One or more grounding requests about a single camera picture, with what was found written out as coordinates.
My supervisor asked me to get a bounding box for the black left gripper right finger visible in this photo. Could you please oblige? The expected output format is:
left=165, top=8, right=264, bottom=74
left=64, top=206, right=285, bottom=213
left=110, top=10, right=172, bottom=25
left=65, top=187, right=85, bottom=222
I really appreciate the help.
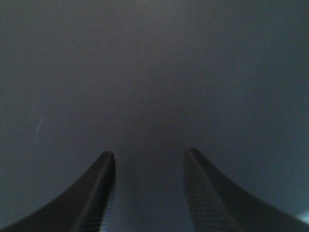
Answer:
left=184, top=148, right=309, bottom=232

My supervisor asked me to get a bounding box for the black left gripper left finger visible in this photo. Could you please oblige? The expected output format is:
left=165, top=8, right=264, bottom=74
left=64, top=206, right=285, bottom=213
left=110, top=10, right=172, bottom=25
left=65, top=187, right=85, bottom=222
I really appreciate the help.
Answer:
left=3, top=152, right=115, bottom=232

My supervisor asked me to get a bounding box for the fridge door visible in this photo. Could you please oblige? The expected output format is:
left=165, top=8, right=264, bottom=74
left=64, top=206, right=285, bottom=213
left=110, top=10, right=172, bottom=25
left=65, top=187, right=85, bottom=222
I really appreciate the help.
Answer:
left=0, top=0, right=309, bottom=232

